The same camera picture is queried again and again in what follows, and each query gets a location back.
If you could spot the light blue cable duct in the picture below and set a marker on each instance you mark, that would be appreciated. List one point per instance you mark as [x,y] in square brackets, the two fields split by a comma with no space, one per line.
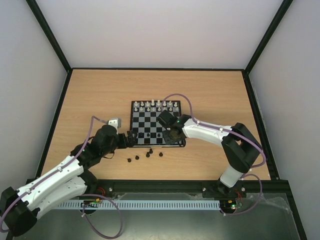
[213,205]

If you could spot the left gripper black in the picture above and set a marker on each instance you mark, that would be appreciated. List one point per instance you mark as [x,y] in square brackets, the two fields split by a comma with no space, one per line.
[124,144]

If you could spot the black aluminium rail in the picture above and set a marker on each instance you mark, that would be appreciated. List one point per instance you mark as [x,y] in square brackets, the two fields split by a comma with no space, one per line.
[208,188]

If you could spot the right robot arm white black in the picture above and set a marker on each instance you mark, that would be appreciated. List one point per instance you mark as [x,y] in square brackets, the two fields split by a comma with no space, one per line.
[240,146]

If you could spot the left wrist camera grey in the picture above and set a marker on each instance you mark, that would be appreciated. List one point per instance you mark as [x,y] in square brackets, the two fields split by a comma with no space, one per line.
[115,122]

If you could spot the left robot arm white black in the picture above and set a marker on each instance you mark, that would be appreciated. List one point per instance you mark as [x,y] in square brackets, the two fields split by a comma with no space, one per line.
[21,208]

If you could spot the black and white chessboard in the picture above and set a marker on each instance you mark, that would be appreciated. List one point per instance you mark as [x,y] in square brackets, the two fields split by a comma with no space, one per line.
[146,122]

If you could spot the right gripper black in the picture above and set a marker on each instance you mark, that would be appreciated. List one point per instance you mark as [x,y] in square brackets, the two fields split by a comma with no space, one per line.
[169,138]

